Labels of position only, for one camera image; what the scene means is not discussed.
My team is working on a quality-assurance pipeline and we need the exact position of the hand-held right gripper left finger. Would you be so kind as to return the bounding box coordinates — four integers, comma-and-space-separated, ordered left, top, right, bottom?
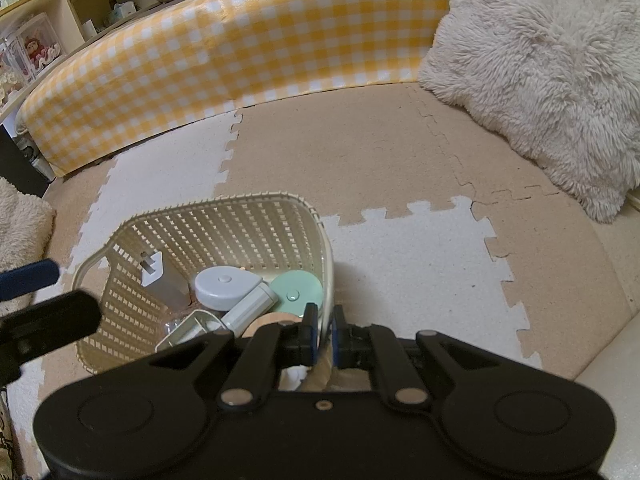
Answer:
145, 302, 321, 410

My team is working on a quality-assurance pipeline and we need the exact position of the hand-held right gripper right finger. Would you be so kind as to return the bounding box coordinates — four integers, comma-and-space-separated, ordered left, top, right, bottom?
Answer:
331, 304, 505, 408

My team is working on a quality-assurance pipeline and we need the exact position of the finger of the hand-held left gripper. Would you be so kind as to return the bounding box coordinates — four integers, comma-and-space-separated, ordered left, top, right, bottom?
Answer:
0, 258, 61, 302
0, 290, 103, 363

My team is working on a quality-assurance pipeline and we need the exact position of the round wooden lid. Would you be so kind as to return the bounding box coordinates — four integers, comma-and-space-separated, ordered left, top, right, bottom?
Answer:
245, 311, 306, 341

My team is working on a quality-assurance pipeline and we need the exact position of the teal round disc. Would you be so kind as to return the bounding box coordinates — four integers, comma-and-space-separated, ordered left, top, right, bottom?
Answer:
270, 270, 323, 318

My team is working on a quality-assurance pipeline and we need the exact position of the white folding handheld device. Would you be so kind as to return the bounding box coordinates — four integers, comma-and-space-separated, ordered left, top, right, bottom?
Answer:
155, 266, 278, 353

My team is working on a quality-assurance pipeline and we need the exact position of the white charger plug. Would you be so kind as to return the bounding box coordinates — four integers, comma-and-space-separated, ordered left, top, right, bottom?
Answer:
140, 251, 191, 311

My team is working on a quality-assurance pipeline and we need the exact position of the cream plastic basket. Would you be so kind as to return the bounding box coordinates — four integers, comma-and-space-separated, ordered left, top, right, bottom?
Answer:
71, 191, 335, 396

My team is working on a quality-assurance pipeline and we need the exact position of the fluffy white pillow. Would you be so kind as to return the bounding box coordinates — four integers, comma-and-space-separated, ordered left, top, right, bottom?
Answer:
0, 177, 57, 281
417, 0, 640, 223

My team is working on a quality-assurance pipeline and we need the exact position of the white foam mat tile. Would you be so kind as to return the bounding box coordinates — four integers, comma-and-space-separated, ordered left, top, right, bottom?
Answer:
72, 110, 243, 273
320, 197, 543, 367

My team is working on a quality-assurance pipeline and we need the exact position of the clear doll display case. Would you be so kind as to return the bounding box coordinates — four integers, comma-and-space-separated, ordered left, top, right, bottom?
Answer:
15, 15, 66, 83
0, 42, 26, 102

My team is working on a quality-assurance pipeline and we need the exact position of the small tissue box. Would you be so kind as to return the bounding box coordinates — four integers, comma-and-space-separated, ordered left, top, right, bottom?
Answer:
102, 2, 138, 26

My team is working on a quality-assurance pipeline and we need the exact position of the yellow checked mattress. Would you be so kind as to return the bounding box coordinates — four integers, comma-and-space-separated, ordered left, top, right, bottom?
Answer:
17, 0, 466, 178

